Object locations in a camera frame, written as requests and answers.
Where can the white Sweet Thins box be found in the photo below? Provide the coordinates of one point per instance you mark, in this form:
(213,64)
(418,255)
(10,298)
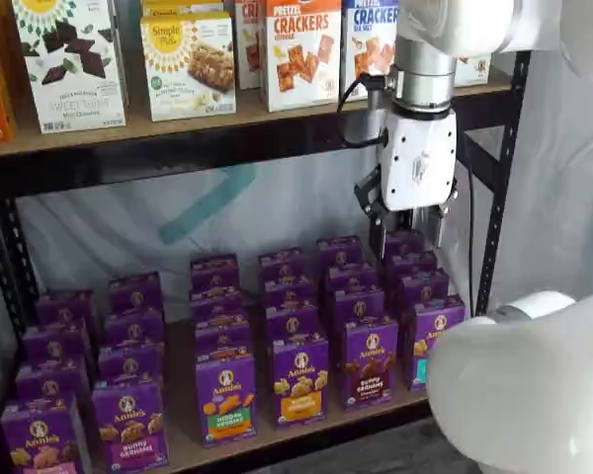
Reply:
(71,64)

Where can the Simple Mills bars box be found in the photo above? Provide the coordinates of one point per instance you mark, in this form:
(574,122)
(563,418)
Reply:
(188,69)
(183,6)

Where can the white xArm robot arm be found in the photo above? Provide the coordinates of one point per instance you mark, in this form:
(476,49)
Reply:
(524,385)

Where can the purple Annie's box teal panel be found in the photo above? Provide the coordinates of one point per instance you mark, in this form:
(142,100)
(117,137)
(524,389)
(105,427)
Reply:
(425,336)

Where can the orange pretzel crackers box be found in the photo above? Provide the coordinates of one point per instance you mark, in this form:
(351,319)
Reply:
(301,54)
(248,44)

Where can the purple Annie's chocolate grahams box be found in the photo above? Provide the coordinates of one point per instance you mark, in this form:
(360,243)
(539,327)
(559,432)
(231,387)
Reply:
(370,365)

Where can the wooden shelf board with Annie's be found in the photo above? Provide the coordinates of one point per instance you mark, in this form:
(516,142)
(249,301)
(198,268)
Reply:
(178,444)

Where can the wooden shelf board with crackers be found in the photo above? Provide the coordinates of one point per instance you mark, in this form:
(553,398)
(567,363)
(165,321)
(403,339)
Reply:
(202,131)

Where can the purple Annie's box yellow panel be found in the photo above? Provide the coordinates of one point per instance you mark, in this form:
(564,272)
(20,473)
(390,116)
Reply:
(300,382)

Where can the blue pretzel crackers box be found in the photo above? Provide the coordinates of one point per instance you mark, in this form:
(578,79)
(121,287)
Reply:
(370,44)

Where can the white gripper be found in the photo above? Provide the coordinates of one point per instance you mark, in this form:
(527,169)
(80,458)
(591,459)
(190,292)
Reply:
(417,158)

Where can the purple Annie's box pink panel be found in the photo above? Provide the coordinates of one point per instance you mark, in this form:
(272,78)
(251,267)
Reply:
(39,439)

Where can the black metal shelving rack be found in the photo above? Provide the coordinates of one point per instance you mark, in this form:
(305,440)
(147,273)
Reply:
(128,165)

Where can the purple Annie's hidden veggie box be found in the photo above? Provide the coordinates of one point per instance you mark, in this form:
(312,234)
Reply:
(226,400)

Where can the translucent plastic sheet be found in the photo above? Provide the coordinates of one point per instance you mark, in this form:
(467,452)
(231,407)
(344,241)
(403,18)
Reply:
(104,232)

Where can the purple Annie's bunny grahams box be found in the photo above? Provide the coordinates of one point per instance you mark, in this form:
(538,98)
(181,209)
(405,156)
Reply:
(128,429)

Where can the teal tape strip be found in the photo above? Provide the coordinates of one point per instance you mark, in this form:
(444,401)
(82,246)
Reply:
(207,202)

